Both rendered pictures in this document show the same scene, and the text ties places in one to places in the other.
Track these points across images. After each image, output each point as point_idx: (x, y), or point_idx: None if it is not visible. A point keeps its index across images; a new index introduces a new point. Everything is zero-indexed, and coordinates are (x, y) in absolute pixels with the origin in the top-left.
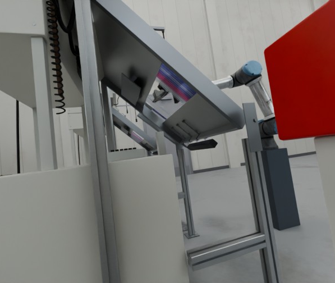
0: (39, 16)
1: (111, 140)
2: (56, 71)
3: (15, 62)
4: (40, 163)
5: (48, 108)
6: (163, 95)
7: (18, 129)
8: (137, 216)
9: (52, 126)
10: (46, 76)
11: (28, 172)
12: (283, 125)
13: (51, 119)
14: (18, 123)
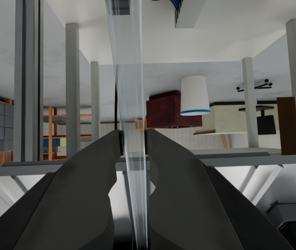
0: None
1: (36, 52)
2: (295, 125)
3: (241, 150)
4: (98, 71)
5: None
6: (169, 213)
7: (116, 119)
8: None
9: None
10: None
11: (221, 43)
12: None
13: None
14: (116, 127)
